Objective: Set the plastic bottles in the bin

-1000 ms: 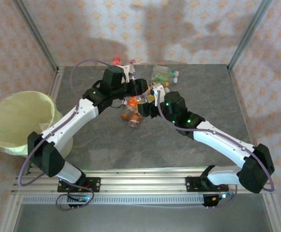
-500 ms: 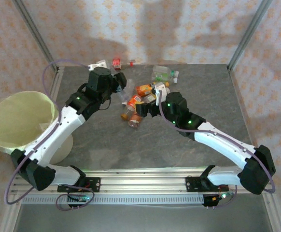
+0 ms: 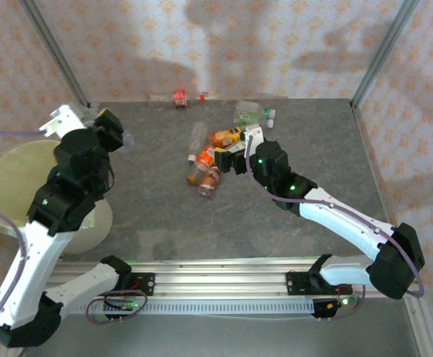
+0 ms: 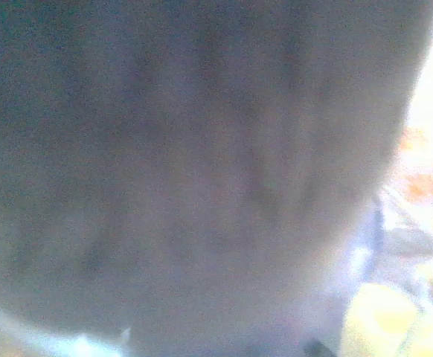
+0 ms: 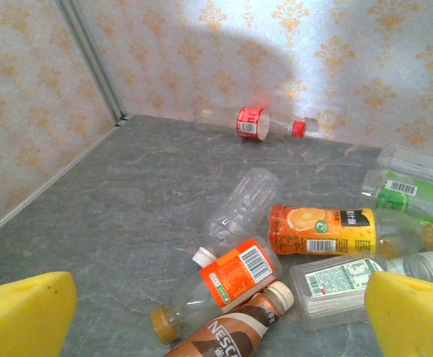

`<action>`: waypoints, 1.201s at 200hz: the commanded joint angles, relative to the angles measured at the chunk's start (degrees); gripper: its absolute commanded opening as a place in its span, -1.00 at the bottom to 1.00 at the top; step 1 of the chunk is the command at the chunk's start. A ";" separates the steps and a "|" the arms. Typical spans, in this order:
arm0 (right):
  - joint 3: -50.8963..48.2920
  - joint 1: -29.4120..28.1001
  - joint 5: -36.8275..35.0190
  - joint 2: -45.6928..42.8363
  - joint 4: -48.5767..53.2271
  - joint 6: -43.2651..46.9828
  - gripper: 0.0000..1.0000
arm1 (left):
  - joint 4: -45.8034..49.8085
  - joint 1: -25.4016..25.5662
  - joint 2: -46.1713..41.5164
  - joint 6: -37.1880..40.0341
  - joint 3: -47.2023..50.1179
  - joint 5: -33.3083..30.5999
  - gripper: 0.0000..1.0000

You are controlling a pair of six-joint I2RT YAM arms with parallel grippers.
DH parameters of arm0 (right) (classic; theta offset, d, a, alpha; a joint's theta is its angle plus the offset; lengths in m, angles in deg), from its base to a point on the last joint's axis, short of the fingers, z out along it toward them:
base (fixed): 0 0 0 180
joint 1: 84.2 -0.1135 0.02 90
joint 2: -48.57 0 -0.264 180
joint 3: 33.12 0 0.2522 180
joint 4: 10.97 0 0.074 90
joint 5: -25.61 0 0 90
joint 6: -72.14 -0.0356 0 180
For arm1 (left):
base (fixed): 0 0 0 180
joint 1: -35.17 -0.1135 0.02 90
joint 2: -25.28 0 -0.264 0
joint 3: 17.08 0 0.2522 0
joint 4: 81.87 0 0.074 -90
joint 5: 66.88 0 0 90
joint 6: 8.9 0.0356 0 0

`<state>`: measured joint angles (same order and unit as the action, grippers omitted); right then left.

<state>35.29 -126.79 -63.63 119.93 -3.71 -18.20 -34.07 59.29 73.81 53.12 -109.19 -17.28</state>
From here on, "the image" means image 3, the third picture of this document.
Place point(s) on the clear unlabelled plastic bottle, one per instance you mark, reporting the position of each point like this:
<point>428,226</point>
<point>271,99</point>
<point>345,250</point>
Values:
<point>128,140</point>

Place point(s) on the orange label bottle brown cap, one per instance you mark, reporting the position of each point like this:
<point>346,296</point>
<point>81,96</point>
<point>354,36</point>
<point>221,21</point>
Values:
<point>205,157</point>

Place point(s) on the clear bottle white cap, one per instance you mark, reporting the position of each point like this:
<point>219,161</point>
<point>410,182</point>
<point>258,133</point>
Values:
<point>198,135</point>

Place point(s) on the clear bottle green neck band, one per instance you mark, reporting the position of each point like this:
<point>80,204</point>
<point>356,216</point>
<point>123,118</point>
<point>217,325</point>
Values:
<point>251,106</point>

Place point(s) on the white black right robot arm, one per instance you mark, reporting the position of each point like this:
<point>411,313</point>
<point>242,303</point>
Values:
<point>335,215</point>

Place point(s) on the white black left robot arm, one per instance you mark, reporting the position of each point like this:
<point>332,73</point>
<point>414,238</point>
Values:
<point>27,260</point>

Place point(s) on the pale yellow plastic bin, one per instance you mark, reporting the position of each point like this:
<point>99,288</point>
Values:
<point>8,175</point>

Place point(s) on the clear bottle red label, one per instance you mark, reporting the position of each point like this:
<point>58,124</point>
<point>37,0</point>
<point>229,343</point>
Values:
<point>179,97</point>

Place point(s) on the small circuit board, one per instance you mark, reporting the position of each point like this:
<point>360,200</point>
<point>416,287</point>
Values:
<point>328,308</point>
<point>127,305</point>

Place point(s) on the aluminium frame post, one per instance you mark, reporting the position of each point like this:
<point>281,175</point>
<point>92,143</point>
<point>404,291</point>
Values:
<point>53,48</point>
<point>382,48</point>
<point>421,327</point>

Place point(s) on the aluminium table side rail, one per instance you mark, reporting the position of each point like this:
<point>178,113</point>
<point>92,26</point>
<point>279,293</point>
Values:
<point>369,152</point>

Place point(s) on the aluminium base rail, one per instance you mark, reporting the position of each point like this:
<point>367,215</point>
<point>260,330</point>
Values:
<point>220,282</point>

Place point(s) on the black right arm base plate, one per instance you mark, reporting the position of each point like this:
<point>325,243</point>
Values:
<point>296,284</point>

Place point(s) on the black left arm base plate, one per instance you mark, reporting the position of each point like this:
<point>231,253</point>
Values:
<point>146,284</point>

